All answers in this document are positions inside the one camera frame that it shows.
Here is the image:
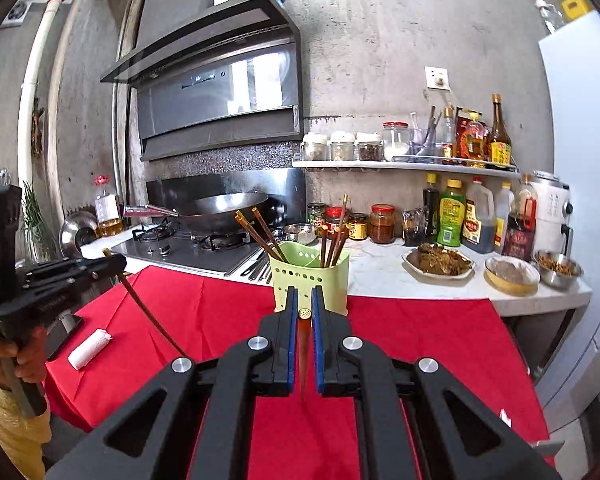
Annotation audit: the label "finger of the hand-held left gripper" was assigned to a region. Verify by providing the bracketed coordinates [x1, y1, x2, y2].
[0, 277, 96, 326]
[27, 254, 128, 281]

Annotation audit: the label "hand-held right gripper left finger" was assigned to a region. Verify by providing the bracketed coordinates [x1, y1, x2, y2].
[45, 286, 299, 480]

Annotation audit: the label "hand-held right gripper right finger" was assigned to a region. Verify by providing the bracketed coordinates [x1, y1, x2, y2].
[311, 286, 563, 480]

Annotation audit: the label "green chopstick holder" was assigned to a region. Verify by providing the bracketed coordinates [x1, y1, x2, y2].
[267, 241, 352, 313]

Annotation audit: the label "metal utensils bundle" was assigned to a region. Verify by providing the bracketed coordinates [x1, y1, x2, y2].
[240, 250, 274, 282]

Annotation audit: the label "person's left hand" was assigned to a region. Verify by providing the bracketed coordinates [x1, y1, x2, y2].
[0, 327, 48, 392]

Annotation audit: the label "steel pot lid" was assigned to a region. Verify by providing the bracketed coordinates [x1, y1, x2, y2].
[60, 211, 99, 261]

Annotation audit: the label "green plant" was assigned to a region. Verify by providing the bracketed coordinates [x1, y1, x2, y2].
[19, 181, 59, 262]

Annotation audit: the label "black phone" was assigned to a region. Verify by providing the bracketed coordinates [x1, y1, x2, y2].
[45, 312, 85, 361]

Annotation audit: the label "oil bottle red cap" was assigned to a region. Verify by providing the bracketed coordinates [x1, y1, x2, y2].
[94, 175, 124, 237]

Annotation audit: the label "white rolled cloth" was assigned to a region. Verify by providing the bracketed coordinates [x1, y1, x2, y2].
[67, 329, 114, 371]

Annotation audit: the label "gas stove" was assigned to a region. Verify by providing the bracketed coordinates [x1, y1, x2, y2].
[111, 224, 264, 279]

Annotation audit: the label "small steel bowl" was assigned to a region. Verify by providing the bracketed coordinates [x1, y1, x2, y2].
[282, 223, 317, 246]

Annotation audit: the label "chopsticks standing in holder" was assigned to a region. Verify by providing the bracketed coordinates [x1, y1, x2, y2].
[234, 209, 281, 263]

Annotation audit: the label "red tablecloth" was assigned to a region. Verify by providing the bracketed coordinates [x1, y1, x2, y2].
[42, 265, 556, 480]

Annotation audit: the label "yellow label jar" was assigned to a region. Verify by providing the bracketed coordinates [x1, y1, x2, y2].
[347, 213, 369, 241]

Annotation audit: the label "green lid jar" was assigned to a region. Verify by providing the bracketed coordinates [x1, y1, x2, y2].
[307, 202, 329, 239]

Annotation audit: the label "chili sauce jar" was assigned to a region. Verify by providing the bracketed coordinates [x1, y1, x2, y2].
[370, 204, 396, 245]

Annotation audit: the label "plate of food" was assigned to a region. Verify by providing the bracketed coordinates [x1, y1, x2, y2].
[401, 242, 478, 281]

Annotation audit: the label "cream yellow garment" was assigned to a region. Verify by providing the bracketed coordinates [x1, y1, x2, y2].
[0, 370, 52, 480]

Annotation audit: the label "dark spice bag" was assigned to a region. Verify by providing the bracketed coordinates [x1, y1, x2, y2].
[402, 208, 426, 247]

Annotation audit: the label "steel wok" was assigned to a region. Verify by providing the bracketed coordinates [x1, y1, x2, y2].
[124, 192, 271, 234]

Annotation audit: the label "steel backsplash panel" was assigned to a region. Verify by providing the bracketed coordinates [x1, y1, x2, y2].
[145, 167, 307, 227]

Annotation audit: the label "dark soy sauce bottle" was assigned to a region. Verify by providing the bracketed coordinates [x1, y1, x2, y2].
[422, 173, 441, 244]

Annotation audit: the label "green plastic bottle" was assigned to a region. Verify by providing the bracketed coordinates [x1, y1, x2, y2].
[437, 179, 464, 247]

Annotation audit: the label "spice jar white lid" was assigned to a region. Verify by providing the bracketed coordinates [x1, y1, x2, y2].
[301, 131, 329, 162]
[356, 131, 384, 162]
[330, 130, 357, 162]

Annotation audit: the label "large dark vinegar jug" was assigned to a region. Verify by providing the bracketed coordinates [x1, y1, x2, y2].
[462, 177, 496, 254]

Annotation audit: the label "yellow bowl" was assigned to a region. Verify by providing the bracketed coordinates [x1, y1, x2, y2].
[484, 255, 541, 296]

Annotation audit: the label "glass jar red lid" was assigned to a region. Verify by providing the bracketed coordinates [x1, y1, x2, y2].
[382, 121, 411, 161]

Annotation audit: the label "clear utensil cup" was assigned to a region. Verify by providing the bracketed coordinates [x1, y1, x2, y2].
[410, 105, 444, 159]

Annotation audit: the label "clear bottle yellow cap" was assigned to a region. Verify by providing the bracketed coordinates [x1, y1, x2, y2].
[494, 181, 515, 249]

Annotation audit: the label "grey range hood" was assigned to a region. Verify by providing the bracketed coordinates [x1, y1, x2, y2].
[100, 0, 304, 162]

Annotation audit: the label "small bottle gold cap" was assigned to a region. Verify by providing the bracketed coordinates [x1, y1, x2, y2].
[441, 102, 456, 164]

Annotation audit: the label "yellow oil bottle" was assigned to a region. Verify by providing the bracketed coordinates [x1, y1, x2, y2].
[465, 112, 489, 169]

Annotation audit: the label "red seasoning packet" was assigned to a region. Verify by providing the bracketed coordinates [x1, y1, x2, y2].
[455, 107, 481, 161]

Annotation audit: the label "tall dark bottle yellow label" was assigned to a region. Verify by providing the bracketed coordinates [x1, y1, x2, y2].
[486, 93, 513, 170]

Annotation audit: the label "white air fryer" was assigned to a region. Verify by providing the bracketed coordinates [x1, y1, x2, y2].
[530, 170, 574, 257]

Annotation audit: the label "white refrigerator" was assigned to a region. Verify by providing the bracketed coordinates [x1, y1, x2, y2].
[537, 10, 600, 411]

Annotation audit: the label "clear plastic bottle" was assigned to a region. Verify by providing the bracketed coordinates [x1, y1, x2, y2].
[535, 0, 564, 34]

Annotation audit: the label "white wall pipe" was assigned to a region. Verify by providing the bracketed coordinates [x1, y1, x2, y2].
[17, 0, 72, 211]

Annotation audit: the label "wall vent fan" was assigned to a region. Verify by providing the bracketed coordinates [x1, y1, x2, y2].
[2, 0, 31, 29]

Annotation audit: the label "large bottle red handle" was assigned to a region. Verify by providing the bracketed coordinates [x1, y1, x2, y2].
[502, 175, 539, 261]

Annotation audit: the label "white wall socket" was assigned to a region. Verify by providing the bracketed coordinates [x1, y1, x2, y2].
[425, 66, 451, 92]

